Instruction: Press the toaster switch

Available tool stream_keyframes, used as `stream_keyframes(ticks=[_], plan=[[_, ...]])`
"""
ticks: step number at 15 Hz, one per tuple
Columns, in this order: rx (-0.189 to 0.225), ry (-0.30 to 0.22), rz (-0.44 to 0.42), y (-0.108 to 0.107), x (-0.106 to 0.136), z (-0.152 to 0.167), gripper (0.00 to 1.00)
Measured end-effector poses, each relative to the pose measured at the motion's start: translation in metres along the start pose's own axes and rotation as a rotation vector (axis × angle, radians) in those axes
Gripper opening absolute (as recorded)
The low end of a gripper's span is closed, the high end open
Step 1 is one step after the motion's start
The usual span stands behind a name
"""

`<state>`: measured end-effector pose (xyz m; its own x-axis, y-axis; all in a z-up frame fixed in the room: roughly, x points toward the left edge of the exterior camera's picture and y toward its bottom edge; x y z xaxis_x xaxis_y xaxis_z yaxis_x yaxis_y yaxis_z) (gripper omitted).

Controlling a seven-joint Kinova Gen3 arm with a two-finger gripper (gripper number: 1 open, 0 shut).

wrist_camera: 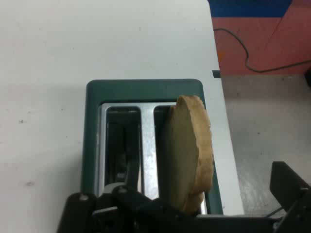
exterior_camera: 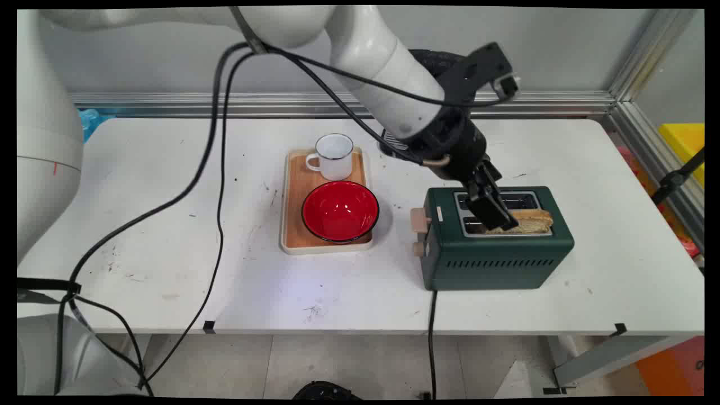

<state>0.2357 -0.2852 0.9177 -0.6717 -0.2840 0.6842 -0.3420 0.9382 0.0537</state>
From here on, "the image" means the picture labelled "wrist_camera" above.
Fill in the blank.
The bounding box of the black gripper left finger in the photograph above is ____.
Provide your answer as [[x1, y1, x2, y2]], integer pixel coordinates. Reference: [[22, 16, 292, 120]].
[[57, 186, 198, 233]]

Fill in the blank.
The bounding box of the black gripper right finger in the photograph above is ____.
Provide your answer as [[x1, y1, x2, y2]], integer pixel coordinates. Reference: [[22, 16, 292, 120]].
[[269, 161, 311, 233]]

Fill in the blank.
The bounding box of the toasted bread slice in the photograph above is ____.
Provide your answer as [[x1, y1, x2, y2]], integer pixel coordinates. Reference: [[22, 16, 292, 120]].
[[157, 95, 215, 216]]

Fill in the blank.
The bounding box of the dark green two-slot toaster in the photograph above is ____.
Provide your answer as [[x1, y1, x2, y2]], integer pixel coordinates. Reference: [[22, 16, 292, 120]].
[[81, 79, 224, 216]]

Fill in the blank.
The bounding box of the thin black floor cable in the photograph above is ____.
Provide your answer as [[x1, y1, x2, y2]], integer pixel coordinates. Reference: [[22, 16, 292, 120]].
[[213, 28, 311, 73]]

